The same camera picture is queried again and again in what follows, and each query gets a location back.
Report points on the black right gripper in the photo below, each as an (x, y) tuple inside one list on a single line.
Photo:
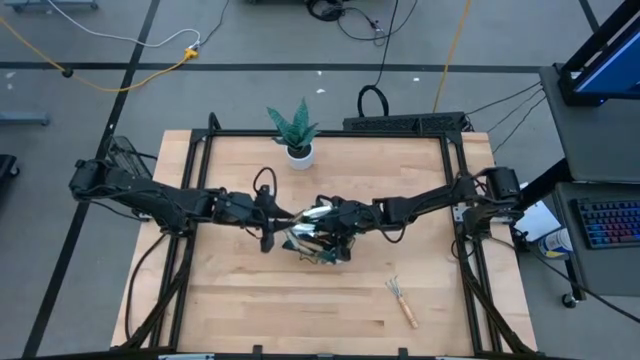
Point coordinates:
[(355, 217)]

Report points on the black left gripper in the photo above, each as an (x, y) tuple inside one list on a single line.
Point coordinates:
[(260, 215)]

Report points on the cream gardening bag green trim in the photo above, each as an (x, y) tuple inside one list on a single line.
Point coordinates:
[(292, 246)]

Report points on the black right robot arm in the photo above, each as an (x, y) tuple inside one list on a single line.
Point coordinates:
[(430, 197)]

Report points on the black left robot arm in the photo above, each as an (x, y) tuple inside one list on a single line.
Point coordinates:
[(150, 200)]

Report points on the green plant in white pot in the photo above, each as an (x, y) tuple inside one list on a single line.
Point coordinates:
[(300, 157)]

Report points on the black perforated power unit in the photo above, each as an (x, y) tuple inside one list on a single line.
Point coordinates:
[(400, 122)]

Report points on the black mesh box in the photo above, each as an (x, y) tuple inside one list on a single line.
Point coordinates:
[(125, 150)]

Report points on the white paper sheet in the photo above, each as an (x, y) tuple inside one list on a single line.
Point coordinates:
[(542, 222)]

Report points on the white blue yellow canister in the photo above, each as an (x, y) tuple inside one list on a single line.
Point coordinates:
[(557, 242)]

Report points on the black caster wheel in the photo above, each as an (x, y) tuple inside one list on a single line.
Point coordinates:
[(569, 300)]

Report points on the gray desk with keyboard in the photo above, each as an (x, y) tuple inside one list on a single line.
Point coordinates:
[(600, 270)]

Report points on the backlit black keyboard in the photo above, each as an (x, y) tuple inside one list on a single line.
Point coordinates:
[(610, 222)]

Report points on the gray desk with monitor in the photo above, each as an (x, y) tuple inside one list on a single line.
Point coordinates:
[(600, 140)]

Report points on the black floor disc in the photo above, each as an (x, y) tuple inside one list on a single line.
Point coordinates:
[(66, 73)]

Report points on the gray floor bar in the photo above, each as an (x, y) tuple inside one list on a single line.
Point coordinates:
[(25, 118)]

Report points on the black chair base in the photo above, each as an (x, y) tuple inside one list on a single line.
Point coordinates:
[(7, 167)]

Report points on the black monitor on stand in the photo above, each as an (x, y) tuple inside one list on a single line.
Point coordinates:
[(615, 70)]

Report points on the black aluminium table frame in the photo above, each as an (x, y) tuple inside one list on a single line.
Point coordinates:
[(240, 133)]

